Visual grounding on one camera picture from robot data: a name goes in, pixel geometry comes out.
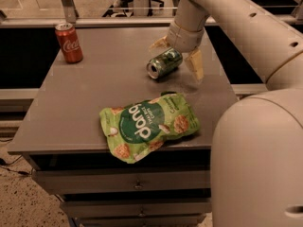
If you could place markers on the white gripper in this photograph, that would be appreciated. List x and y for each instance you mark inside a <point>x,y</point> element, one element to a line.
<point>184,39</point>

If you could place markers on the green soda can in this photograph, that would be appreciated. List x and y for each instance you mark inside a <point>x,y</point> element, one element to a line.
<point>164,63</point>

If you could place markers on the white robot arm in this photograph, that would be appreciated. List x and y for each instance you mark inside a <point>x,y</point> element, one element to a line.
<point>257,148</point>

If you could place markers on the red cola can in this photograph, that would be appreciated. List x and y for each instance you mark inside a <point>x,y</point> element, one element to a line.
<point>69,42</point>

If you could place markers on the black office chair base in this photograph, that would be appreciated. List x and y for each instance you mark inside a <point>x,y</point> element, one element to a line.
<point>128,8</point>

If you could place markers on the green snack bag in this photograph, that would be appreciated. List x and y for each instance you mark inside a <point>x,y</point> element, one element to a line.
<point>135,131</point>

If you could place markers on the grey drawer cabinet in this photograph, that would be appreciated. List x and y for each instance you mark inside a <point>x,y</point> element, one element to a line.
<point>62,131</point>

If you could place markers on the top grey drawer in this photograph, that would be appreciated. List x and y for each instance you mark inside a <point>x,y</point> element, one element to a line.
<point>121,180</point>

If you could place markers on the grey drawer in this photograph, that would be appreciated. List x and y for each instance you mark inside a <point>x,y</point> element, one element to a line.
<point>121,180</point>
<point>135,208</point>
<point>155,221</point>

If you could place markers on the middle grey drawer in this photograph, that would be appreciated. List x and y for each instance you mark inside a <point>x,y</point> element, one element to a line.
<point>135,208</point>

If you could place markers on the bottom grey drawer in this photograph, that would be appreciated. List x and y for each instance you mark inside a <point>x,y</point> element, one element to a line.
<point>155,221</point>

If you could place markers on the metal window frame rail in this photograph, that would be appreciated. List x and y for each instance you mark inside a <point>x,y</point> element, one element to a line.
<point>81,13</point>

